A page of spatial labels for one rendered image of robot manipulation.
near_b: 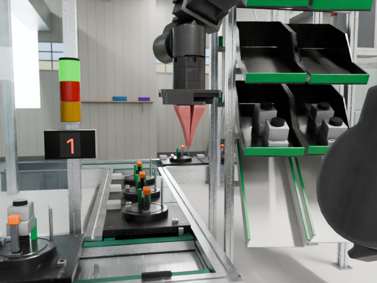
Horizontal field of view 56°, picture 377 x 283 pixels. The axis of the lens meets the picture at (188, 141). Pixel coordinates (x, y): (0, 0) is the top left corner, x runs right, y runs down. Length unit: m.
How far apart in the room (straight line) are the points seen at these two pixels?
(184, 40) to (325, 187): 0.41
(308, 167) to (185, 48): 0.53
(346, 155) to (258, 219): 0.63
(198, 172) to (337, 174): 1.83
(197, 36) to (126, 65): 8.21
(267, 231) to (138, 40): 8.25
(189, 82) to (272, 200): 0.41
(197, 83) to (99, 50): 8.27
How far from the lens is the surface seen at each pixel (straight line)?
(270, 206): 0.88
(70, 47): 0.97
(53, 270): 0.80
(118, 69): 8.79
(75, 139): 0.91
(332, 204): 0.24
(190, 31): 0.61
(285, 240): 0.85
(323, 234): 0.90
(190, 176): 2.05
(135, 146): 8.81
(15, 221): 0.81
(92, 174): 2.02
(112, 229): 1.00
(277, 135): 0.80
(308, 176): 0.98
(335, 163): 0.25
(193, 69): 0.60
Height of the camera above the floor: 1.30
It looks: 5 degrees down
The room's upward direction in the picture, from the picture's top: straight up
